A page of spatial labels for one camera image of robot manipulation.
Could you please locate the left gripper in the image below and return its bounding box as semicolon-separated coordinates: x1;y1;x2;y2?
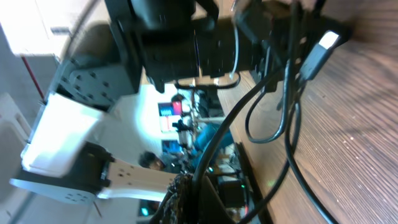
192;1;351;90

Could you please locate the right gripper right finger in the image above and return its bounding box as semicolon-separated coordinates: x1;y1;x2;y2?
198;177;235;224

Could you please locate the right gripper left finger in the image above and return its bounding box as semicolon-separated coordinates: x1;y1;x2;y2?
149;174;195;224

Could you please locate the black glossy USB cable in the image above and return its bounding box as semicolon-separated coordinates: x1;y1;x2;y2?
191;29;341;224

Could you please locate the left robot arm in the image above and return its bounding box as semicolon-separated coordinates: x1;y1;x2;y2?
10;1;351;204

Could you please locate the person in blue shirt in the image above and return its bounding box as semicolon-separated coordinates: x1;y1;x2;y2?
138;123;234;174

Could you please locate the background computer monitor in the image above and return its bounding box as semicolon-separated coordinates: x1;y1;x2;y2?
158;101;183;133

